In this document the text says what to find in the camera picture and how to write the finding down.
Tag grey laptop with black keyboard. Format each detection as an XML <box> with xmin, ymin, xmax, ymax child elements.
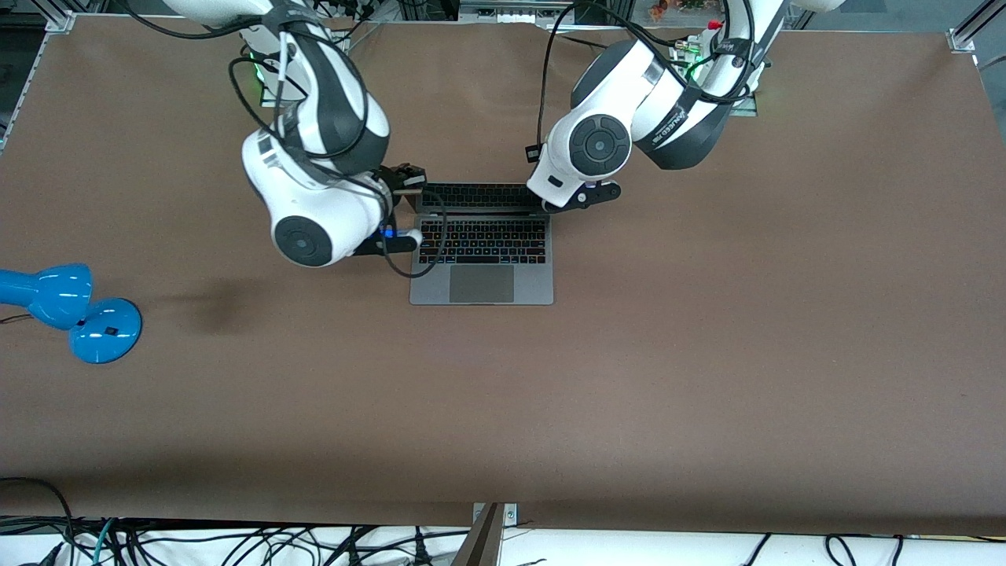
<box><xmin>407</xmin><ymin>182</ymin><xmax>556</xmax><ymax>306</ymax></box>

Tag grey power strip box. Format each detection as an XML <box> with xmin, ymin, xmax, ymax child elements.
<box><xmin>459</xmin><ymin>0</ymin><xmax>575</xmax><ymax>25</ymax></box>

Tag blue desk lamp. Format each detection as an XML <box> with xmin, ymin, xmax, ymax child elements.
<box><xmin>0</xmin><ymin>263</ymin><xmax>144</xmax><ymax>365</ymax></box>

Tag dark slanted bar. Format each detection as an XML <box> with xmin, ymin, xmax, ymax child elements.
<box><xmin>451</xmin><ymin>503</ymin><xmax>505</xmax><ymax>566</ymax></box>

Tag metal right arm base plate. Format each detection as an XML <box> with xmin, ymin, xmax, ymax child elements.
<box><xmin>253</xmin><ymin>47</ymin><xmax>285</xmax><ymax>108</ymax></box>

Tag black cables at arm base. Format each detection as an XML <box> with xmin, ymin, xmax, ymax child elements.
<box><xmin>330</xmin><ymin>0</ymin><xmax>386</xmax><ymax>48</ymax></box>

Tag metal table edge bracket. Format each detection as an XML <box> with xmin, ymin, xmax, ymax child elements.
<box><xmin>472</xmin><ymin>503</ymin><xmax>519</xmax><ymax>543</ymax></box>

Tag aluminium frame profile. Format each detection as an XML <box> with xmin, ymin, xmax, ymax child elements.
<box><xmin>0</xmin><ymin>0</ymin><xmax>78</xmax><ymax>150</ymax></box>
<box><xmin>946</xmin><ymin>0</ymin><xmax>1006</xmax><ymax>72</ymax></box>

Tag black floor cable tangle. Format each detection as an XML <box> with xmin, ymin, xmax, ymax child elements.
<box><xmin>118</xmin><ymin>522</ymin><xmax>472</xmax><ymax>566</ymax></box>

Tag teal floor cable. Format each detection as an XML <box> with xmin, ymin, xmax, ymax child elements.
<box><xmin>91</xmin><ymin>517</ymin><xmax>120</xmax><ymax>566</ymax></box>

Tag black looped floor cable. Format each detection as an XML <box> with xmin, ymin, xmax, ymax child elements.
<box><xmin>0</xmin><ymin>476</ymin><xmax>76</xmax><ymax>566</ymax></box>

